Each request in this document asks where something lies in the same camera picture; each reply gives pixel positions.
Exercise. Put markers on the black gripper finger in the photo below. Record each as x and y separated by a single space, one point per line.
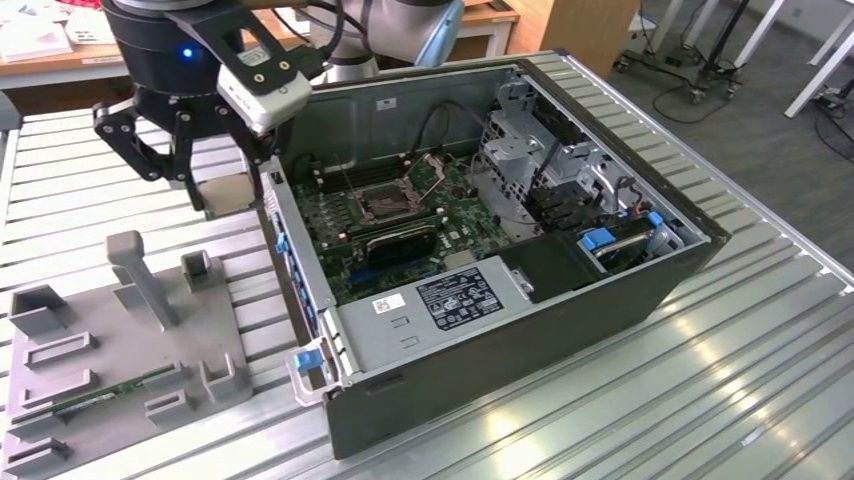
240 125
127 140

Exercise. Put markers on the silver topped CPU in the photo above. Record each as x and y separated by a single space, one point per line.
229 195

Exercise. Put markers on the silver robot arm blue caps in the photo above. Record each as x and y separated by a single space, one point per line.
393 25

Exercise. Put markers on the black RAM slot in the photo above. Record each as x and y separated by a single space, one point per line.
356 170
367 179
387 227

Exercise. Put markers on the blue rear slot clip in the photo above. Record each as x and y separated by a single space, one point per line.
280 242

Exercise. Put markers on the CPU socket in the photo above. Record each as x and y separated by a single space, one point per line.
387 205

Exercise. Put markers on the white paper stack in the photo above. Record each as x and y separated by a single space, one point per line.
33 35

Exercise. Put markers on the black rounded cooler shroud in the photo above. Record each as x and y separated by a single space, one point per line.
400 247

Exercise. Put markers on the green motherboard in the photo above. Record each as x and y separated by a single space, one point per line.
467 225

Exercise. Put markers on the silver metal drive cage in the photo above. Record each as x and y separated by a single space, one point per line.
507 150

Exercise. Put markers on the small white logo sticker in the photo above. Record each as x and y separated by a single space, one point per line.
388 303

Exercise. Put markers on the small silver chipset heatsink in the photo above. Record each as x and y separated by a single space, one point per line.
460 258

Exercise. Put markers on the wooden desk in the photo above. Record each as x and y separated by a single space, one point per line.
489 17

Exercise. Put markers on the grey plastic parts rack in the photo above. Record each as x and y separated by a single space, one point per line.
120 360

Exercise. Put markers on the black white rating label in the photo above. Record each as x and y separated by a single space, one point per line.
460 300

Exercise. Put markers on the blue case latch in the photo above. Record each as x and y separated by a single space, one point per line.
307 362

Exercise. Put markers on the silver power supply unit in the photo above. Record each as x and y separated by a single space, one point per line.
400 340

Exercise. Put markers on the green RAM stick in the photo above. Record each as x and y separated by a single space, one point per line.
106 392

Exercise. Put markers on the wooden cabinet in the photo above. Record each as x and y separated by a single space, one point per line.
587 30

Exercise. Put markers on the small blue plastic tab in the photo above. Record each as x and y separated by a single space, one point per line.
654 219

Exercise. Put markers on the dark open PC case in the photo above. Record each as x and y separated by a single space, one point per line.
500 390

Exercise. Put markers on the black wheeled stand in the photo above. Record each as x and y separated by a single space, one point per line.
723 30

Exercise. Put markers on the small grey tape strip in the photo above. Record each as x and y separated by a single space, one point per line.
751 436

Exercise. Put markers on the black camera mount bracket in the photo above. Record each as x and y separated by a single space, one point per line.
200 22

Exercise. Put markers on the small white wall sticker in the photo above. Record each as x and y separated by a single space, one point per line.
387 103

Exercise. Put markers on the white desk frame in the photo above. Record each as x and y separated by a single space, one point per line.
815 84

